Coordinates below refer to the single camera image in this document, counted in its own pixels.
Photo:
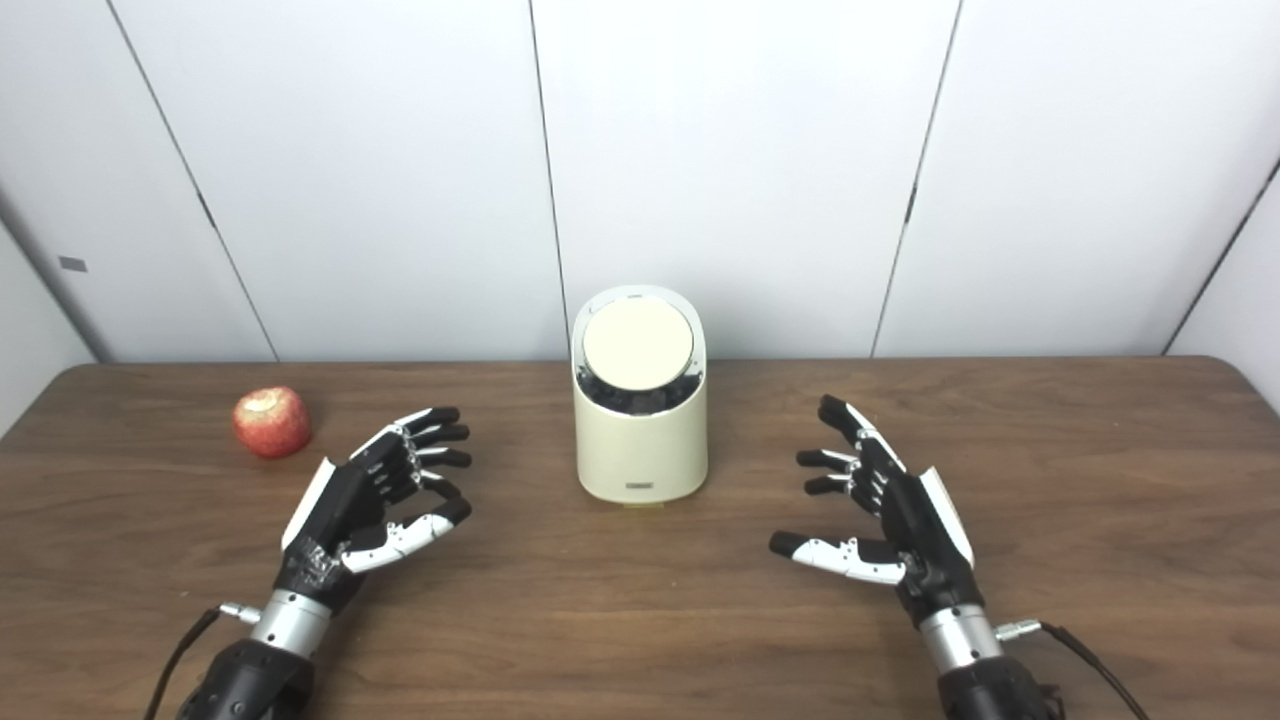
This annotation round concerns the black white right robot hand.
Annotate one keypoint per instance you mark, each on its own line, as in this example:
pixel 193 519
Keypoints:
pixel 925 540

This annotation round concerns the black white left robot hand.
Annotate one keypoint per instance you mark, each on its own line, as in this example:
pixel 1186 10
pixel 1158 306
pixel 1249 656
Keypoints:
pixel 335 505

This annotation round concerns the red apple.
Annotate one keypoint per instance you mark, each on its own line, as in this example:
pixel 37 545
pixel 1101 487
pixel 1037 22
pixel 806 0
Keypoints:
pixel 272 425

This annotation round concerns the cream round bin lid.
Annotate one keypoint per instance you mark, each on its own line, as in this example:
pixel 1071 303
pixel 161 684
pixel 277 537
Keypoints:
pixel 638 345

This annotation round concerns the cream-colored bin body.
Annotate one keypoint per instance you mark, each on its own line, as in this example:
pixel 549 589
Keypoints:
pixel 640 450

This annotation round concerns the small grey wall sticker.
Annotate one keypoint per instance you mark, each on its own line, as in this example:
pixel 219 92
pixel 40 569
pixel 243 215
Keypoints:
pixel 72 264

